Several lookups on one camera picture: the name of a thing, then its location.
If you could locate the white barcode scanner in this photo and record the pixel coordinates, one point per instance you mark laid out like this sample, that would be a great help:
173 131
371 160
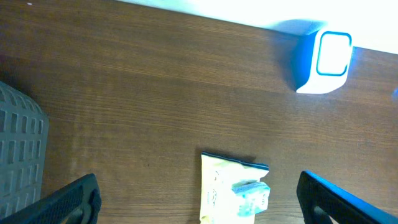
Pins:
322 61

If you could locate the teal Kleenex tissue pack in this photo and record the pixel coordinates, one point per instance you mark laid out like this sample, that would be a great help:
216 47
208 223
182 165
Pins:
253 198

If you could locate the beige snack bag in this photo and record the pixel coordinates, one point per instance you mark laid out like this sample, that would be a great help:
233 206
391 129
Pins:
219 174

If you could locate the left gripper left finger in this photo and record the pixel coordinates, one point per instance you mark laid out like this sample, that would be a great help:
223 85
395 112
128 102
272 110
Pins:
78 202

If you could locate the dark grey plastic basket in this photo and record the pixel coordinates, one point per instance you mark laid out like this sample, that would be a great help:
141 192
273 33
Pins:
24 132

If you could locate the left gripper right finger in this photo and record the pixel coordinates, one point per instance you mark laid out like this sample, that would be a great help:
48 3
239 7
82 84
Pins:
323 202

